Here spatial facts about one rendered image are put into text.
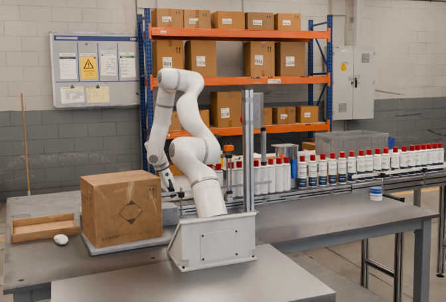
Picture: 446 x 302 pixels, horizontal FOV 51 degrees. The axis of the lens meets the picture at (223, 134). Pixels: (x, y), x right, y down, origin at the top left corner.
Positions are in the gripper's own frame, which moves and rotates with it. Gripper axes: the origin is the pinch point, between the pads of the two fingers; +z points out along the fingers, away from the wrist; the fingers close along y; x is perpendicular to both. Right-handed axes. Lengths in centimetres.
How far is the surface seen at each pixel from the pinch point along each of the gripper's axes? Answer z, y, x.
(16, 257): -16, -33, 78
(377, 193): 46, -29, -107
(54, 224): -10, 9, 61
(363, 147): 80, 112, -211
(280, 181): 22, -3, -62
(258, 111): -26, -18, -56
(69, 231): -10, -13, 55
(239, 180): 10.4, -1.6, -38.2
